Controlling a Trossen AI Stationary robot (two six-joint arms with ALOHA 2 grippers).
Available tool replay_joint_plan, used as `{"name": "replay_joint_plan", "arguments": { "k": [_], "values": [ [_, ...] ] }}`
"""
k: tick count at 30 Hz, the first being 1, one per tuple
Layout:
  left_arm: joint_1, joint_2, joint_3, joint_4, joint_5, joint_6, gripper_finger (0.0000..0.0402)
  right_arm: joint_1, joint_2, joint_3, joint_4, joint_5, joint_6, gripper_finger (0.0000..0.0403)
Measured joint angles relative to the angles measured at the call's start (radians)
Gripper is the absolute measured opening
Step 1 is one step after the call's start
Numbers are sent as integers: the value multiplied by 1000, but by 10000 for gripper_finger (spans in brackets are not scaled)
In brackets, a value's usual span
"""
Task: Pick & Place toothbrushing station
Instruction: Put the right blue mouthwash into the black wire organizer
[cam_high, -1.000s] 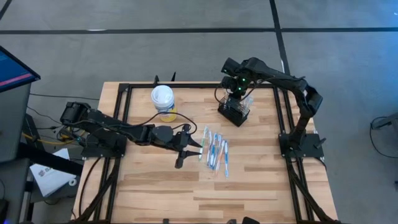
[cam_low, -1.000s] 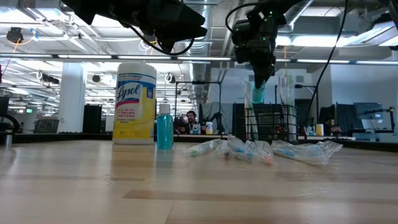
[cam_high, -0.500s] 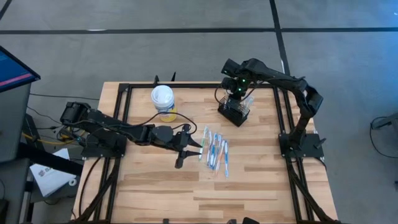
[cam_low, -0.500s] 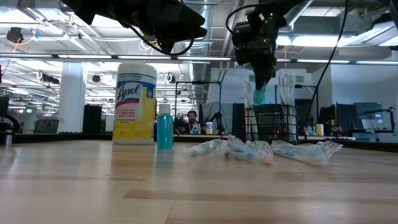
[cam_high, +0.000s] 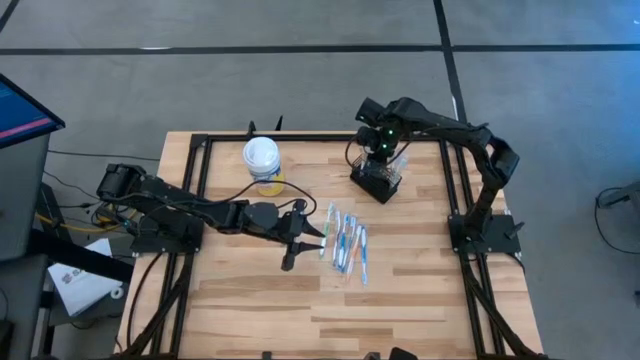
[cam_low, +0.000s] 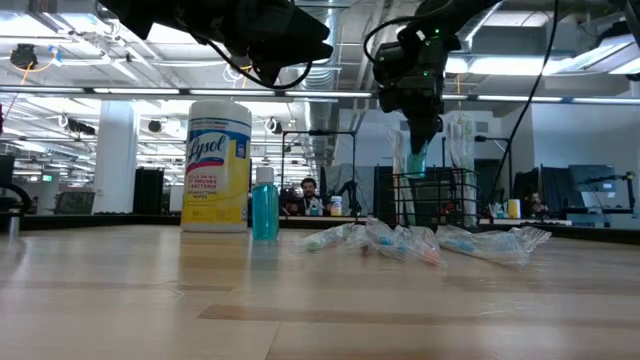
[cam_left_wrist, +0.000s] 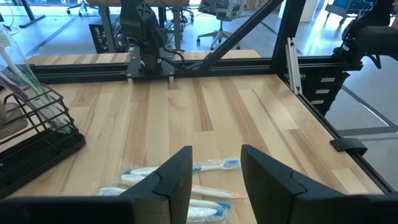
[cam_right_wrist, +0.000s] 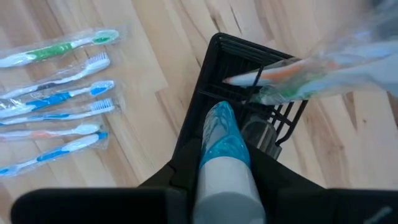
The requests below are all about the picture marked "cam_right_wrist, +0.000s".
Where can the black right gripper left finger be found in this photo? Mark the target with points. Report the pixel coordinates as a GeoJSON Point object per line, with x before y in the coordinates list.
{"type": "Point", "coordinates": [93, 207]}

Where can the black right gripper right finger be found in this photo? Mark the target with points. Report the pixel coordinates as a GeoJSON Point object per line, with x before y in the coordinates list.
{"type": "Point", "coordinates": [311, 205]}

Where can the green toothbrush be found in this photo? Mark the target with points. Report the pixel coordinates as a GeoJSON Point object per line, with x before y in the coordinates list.
{"type": "Point", "coordinates": [290, 92]}
{"type": "Point", "coordinates": [49, 51]}

